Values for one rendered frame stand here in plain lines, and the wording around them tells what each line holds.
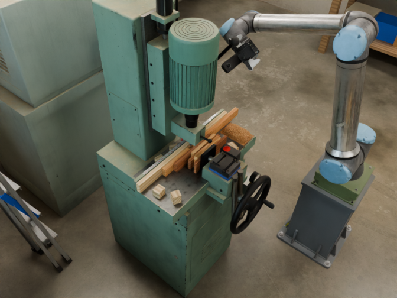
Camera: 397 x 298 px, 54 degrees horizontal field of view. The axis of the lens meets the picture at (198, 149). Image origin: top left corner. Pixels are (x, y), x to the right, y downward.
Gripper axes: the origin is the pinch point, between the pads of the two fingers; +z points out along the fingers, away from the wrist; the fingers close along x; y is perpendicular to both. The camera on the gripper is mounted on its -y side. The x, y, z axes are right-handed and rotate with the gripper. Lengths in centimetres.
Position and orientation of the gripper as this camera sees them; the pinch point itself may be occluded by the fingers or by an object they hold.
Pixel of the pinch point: (239, 55)
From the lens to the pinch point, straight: 158.1
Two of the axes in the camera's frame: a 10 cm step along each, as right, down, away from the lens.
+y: 7.7, -5.7, -2.7
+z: -1.7, 2.2, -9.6
